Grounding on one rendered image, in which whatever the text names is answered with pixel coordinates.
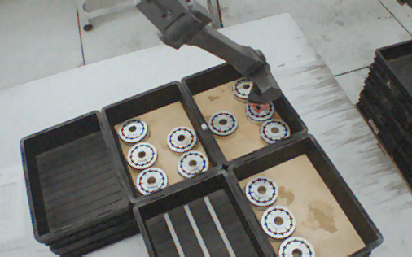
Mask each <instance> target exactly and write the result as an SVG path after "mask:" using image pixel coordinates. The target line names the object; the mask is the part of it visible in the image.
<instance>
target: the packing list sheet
mask: <svg viewBox="0 0 412 257"><path fill-rule="evenodd" d="M21 174H22V164H21V165H17V166H14V167H11V168H3V169H0V242H4V241H6V240H9V239H13V238H15V237H18V236H20V237H21V236H23V235H25V227H24V209H23V195H22V189H21Z"/></svg>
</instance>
